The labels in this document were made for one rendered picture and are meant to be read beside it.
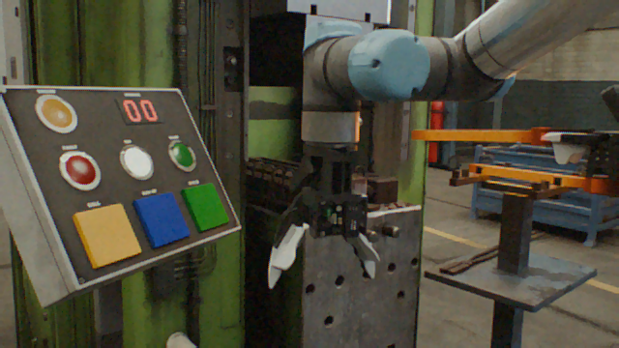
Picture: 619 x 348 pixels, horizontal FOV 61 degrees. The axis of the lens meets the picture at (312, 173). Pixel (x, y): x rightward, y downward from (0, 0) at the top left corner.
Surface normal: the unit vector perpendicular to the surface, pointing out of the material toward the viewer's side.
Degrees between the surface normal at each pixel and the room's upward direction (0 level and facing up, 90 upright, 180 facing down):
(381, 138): 90
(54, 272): 90
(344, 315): 90
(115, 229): 60
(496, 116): 90
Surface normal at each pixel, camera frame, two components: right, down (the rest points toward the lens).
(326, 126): -0.15, 0.16
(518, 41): -0.51, 0.72
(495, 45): -0.77, 0.40
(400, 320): 0.61, 0.14
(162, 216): 0.78, -0.41
